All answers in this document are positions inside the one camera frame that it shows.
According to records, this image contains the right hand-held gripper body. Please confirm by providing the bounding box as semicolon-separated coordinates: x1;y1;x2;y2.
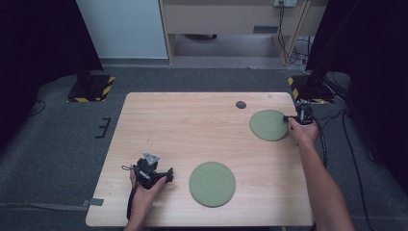
294;103;315;126

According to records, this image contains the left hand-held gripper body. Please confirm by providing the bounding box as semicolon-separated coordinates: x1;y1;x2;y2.
133;152;162;191

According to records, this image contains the green round plate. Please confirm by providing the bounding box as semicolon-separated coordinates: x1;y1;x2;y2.
188;161;237;208
248;109;290;142

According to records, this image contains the person's right hand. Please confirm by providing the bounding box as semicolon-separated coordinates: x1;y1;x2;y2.
287;116;319;148

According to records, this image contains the person's left hand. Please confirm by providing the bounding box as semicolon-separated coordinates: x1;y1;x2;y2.
129;168;168;219

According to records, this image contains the black yellow striped stand base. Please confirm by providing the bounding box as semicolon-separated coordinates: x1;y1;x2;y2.
287;75;337;106
66;74;116;104

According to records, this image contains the grey tape strip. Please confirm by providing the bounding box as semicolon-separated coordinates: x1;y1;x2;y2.
82;197;105;208

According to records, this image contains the black curtain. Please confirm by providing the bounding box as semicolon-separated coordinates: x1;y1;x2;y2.
0;0;104;152
305;0;408;195

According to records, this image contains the grey power strip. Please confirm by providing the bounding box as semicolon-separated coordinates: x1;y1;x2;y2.
272;0;299;9

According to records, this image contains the wooden cabinet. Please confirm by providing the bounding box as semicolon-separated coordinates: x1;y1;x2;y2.
159;0;329;66

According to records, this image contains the white panel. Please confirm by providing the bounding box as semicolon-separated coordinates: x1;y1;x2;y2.
75;0;169;60

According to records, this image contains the right hand-held gripper cable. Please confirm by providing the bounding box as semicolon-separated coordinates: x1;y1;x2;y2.
307;107;329;169

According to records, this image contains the hand-held gripper cable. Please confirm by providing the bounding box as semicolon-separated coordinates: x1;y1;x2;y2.
307;107;329;169
126;183;139;221

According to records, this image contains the left hand-held gripper cable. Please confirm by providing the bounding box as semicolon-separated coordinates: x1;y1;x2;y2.
126;183;139;221

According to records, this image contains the black cable bundle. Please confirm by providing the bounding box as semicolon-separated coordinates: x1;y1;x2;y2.
277;2;312;67

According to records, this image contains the thin black floor cable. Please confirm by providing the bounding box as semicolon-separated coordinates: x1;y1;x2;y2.
28;99;47;117

